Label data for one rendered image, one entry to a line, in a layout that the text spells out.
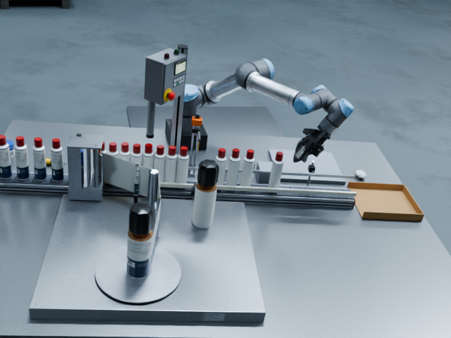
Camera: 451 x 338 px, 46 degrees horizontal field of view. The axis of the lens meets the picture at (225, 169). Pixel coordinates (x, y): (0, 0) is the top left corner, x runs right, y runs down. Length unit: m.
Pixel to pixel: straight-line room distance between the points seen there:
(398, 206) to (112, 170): 1.39
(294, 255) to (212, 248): 0.36
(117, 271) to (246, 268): 0.49
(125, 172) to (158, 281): 0.57
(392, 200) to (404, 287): 0.64
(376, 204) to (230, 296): 1.06
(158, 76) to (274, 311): 1.04
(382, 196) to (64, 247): 1.57
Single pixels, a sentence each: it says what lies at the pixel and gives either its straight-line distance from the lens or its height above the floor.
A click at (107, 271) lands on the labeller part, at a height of 0.89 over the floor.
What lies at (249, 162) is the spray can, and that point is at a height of 1.04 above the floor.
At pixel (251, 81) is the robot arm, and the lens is 2.48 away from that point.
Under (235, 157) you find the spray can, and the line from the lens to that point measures 2.43.
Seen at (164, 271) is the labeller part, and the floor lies 0.89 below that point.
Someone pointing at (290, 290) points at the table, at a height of 0.83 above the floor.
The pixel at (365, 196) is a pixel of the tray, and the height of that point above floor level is 0.83.
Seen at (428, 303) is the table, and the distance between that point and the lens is 2.29.
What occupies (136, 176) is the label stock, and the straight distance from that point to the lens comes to 2.30.
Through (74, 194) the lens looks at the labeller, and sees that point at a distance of 2.38.
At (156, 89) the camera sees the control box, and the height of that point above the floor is 1.35.
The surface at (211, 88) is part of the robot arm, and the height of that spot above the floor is 1.15.
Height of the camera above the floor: 2.26
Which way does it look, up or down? 31 degrees down
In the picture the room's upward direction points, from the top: 8 degrees clockwise
